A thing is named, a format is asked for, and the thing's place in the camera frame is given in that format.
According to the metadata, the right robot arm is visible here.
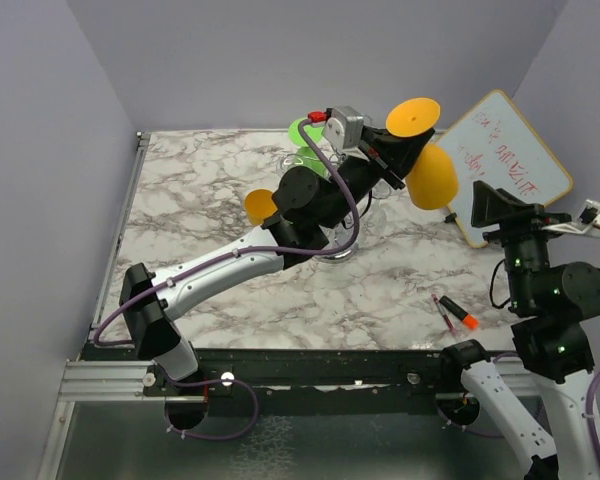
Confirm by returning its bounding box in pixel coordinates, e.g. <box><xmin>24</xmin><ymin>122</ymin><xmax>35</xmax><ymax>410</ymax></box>
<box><xmin>439</xmin><ymin>181</ymin><xmax>600</xmax><ymax>479</ymax></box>

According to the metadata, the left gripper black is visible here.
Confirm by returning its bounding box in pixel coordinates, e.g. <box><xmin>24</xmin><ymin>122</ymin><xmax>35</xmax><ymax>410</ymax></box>
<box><xmin>320</xmin><ymin>123</ymin><xmax>433</xmax><ymax>230</ymax></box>

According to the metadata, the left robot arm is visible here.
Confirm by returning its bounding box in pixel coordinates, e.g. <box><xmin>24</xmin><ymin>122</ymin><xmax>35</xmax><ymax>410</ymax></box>
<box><xmin>119</xmin><ymin>127</ymin><xmax>435</xmax><ymax>395</ymax></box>

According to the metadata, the small whiteboard yellow frame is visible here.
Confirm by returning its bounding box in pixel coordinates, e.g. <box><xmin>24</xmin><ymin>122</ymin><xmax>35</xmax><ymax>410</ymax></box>
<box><xmin>437</xmin><ymin>90</ymin><xmax>573</xmax><ymax>248</ymax></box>

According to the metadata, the chrome wine glass rack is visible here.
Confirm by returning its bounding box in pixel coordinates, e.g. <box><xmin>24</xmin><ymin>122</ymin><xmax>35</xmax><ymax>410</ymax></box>
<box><xmin>276</xmin><ymin>147</ymin><xmax>392</xmax><ymax>264</ymax></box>

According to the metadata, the black orange highlighter marker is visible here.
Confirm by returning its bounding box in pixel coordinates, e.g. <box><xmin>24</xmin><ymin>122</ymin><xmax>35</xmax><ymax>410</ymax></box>
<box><xmin>439</xmin><ymin>295</ymin><xmax>479</xmax><ymax>330</ymax></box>

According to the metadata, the green plastic wine glass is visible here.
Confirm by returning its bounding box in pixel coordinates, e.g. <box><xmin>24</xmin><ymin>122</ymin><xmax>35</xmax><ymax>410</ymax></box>
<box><xmin>284</xmin><ymin>118</ymin><xmax>328</xmax><ymax>178</ymax></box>

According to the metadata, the red pen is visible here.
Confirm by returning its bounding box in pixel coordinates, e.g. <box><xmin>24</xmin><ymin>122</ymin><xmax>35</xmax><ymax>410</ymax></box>
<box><xmin>431</xmin><ymin>293</ymin><xmax>457</xmax><ymax>337</ymax></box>

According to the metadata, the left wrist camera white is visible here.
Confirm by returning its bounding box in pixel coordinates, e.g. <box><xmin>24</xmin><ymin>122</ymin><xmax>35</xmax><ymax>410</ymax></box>
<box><xmin>322</xmin><ymin>106</ymin><xmax>365</xmax><ymax>152</ymax></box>

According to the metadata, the black front rail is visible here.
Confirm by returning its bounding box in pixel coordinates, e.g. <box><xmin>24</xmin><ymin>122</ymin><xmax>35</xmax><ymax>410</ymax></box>
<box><xmin>81</xmin><ymin>345</ymin><xmax>479</xmax><ymax>422</ymax></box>

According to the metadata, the orange plastic goblet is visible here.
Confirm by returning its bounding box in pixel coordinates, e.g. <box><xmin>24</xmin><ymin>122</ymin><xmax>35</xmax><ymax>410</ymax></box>
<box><xmin>244</xmin><ymin>189</ymin><xmax>277</xmax><ymax>226</ymax></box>
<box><xmin>385</xmin><ymin>97</ymin><xmax>459</xmax><ymax>210</ymax></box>

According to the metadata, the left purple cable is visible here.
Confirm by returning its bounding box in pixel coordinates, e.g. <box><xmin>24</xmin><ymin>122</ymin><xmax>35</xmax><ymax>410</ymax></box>
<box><xmin>91</xmin><ymin>110</ymin><xmax>361</xmax><ymax>348</ymax></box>

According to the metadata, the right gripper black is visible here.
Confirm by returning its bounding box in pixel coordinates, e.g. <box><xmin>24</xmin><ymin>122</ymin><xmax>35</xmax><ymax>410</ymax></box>
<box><xmin>470</xmin><ymin>178</ymin><xmax>570</xmax><ymax>308</ymax></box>

